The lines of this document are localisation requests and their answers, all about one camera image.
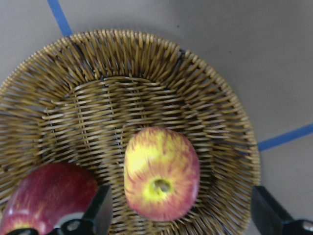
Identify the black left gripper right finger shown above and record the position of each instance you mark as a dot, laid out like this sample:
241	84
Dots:
267	214

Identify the woven wicker basket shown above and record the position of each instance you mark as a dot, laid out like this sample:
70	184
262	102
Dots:
81	98

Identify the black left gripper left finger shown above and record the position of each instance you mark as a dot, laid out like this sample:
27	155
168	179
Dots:
99	213

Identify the yellow red apple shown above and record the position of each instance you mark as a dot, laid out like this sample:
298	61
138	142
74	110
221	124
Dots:
161	174

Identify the dark red apple in basket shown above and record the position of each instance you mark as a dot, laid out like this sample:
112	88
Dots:
47	194

